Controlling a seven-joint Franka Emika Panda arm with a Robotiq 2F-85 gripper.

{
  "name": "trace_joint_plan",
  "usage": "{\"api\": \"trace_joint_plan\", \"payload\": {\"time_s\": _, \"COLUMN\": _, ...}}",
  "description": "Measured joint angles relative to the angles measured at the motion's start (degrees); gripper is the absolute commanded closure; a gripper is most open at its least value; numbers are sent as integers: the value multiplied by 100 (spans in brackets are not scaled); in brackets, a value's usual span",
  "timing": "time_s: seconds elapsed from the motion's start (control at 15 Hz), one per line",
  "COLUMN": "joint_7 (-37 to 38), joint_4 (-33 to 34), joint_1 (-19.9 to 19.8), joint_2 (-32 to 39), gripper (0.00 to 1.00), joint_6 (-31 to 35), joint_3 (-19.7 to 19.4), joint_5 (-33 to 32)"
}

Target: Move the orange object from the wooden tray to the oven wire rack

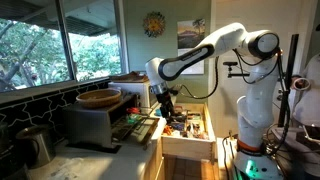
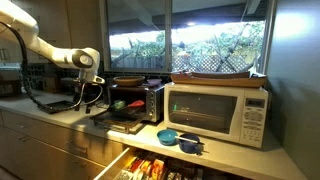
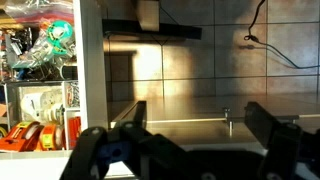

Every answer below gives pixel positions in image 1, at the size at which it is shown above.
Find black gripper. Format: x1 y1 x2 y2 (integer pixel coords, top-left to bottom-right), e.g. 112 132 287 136
155 91 177 122

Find toaster oven glass door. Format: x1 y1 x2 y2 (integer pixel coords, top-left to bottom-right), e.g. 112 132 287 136
111 114 161 150

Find green plastic object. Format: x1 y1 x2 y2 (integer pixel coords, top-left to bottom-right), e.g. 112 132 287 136
128 113 143 123

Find red plastic object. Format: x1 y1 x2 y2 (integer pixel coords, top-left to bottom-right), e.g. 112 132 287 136
126 107 141 115

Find white microwave oven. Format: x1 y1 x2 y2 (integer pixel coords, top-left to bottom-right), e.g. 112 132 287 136
108 80 161 110

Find wooden tray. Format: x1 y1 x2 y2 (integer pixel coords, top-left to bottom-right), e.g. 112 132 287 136
109 70 150 84

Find silver toaster oven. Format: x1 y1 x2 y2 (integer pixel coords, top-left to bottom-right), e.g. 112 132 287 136
62 94 141 149

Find orange drawer item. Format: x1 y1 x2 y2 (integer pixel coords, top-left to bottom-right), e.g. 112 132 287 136
162 125 174 136

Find open wooden drawer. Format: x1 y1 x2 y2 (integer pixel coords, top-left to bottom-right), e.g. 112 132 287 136
160 102 217 163

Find woven wicker basket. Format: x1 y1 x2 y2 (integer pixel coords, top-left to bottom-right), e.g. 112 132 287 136
75 88 123 109

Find grey side table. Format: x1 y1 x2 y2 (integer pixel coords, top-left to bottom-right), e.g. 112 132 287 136
271 124 320 178

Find metal kettle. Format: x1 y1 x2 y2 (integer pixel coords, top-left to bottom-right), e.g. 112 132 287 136
14 124 56 168

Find person in white shirt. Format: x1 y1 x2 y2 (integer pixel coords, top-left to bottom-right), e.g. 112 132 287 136
288 53 320 128

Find dark device on table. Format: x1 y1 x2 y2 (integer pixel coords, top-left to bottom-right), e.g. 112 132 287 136
296 124 320 144

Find oven wire rack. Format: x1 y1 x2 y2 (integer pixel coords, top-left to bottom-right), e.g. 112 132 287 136
113 113 154 138

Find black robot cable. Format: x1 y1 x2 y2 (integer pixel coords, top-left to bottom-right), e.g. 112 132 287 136
172 56 220 100

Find black floor cables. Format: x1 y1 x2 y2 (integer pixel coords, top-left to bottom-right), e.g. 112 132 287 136
221 131 240 180

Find wall calendar with landscape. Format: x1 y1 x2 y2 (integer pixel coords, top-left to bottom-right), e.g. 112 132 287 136
176 18 206 76

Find sun wall decoration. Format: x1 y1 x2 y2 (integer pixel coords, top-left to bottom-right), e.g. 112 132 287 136
142 11 167 38

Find black camera stand pole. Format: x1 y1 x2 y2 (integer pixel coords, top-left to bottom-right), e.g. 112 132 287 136
278 33 300 128

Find window frame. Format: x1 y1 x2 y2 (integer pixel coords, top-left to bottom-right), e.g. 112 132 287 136
0 0 130 94

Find white ring controller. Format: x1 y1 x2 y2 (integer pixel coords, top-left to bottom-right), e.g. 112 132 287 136
292 77 312 92

